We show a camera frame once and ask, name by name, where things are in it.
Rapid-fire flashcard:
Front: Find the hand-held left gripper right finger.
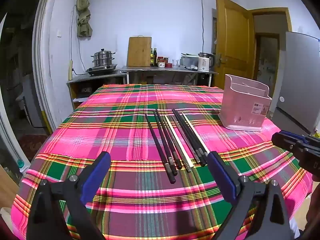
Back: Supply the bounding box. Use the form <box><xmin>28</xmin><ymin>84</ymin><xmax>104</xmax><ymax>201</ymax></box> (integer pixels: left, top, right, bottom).
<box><xmin>207</xmin><ymin>151</ymin><xmax>295</xmax><ymax>240</ymax></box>

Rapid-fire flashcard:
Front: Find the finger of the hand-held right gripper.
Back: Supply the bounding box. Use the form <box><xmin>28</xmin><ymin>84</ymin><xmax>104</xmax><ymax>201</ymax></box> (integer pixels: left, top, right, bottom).
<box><xmin>272</xmin><ymin>133</ymin><xmax>304</xmax><ymax>155</ymax></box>
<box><xmin>279</xmin><ymin>131</ymin><xmax>320</xmax><ymax>143</ymax></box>

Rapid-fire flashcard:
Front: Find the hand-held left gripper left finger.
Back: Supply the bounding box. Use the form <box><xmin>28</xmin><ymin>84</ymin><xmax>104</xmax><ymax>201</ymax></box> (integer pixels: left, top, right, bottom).
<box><xmin>26</xmin><ymin>151</ymin><xmax>111</xmax><ymax>240</ymax></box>

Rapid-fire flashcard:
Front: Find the cream chopstick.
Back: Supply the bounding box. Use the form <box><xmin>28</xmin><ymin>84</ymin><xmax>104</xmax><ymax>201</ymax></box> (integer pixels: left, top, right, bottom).
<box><xmin>164</xmin><ymin>115</ymin><xmax>194</xmax><ymax>169</ymax></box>
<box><xmin>181</xmin><ymin>112</ymin><xmax>211</xmax><ymax>157</ymax></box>

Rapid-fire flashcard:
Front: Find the pink plastic utensil holder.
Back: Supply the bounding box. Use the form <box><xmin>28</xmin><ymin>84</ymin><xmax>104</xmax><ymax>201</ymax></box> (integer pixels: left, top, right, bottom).
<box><xmin>218</xmin><ymin>74</ymin><xmax>272</xmax><ymax>131</ymax></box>

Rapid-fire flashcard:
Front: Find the bunch of black chopsticks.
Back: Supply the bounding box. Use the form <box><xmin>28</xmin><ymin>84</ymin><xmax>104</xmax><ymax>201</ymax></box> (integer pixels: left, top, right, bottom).
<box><xmin>144</xmin><ymin>108</ymin><xmax>207</xmax><ymax>184</ymax></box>

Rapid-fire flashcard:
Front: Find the pink plaid tablecloth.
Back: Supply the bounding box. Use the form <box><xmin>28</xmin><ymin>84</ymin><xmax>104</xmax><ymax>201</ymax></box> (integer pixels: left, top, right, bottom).
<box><xmin>11</xmin><ymin>84</ymin><xmax>314</xmax><ymax>240</ymax></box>

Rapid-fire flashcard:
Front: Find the grey refrigerator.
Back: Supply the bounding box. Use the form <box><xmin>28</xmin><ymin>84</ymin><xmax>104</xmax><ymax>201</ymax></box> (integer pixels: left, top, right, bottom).
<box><xmin>276</xmin><ymin>31</ymin><xmax>320</xmax><ymax>136</ymax></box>

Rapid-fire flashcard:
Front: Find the low steel cabinet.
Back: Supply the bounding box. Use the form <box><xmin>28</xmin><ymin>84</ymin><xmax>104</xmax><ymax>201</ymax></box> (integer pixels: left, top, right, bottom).
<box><xmin>66</xmin><ymin>70</ymin><xmax>127</xmax><ymax>110</ymax></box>

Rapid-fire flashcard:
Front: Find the black induction cooker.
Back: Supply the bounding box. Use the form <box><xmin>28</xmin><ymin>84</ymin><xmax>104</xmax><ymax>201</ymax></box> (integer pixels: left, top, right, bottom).
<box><xmin>86</xmin><ymin>64</ymin><xmax>118</xmax><ymax>77</ymax></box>

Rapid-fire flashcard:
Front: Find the yellow wooden door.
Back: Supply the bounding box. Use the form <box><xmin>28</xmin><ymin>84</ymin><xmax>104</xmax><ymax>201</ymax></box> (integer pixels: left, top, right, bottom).
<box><xmin>215</xmin><ymin>0</ymin><xmax>255</xmax><ymax>90</ymax></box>

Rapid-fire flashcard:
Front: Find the white electric kettle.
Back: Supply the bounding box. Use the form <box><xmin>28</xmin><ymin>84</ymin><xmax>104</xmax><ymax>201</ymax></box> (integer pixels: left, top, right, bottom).
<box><xmin>197</xmin><ymin>52</ymin><xmax>215</xmax><ymax>72</ymax></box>

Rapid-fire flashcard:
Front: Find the steel steamer pot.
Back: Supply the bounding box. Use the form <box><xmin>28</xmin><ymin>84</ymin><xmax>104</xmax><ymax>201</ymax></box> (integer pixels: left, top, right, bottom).
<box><xmin>90</xmin><ymin>49</ymin><xmax>116</xmax><ymax>68</ymax></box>

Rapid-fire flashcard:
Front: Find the grey dish container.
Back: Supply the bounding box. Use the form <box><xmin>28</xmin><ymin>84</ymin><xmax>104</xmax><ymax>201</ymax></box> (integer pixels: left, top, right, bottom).
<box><xmin>180</xmin><ymin>53</ymin><xmax>200</xmax><ymax>70</ymax></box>

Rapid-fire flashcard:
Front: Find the stainless steel table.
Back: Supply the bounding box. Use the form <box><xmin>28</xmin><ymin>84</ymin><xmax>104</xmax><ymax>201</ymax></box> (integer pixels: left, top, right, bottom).
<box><xmin>120</xmin><ymin>66</ymin><xmax>218</xmax><ymax>86</ymax></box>

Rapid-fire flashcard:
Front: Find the wooden cutting board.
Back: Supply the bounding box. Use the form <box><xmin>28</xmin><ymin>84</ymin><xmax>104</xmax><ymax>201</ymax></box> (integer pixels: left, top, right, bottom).
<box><xmin>127</xmin><ymin>36</ymin><xmax>152</xmax><ymax>67</ymax></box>

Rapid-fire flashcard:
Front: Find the olive green curtain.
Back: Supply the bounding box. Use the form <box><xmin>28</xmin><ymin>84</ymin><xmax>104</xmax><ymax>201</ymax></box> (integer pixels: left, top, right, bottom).
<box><xmin>76</xmin><ymin>0</ymin><xmax>93</xmax><ymax>38</ymax></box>

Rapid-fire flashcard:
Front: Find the metal door handle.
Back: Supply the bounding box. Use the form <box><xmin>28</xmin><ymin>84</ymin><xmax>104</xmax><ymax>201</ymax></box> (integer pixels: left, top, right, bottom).
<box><xmin>216</xmin><ymin>53</ymin><xmax>227</xmax><ymax>67</ymax></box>

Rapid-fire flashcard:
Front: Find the thin wall cable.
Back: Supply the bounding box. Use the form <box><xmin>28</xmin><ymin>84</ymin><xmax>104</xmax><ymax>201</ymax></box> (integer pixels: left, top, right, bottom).
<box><xmin>201</xmin><ymin>0</ymin><xmax>205</xmax><ymax>53</ymax></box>

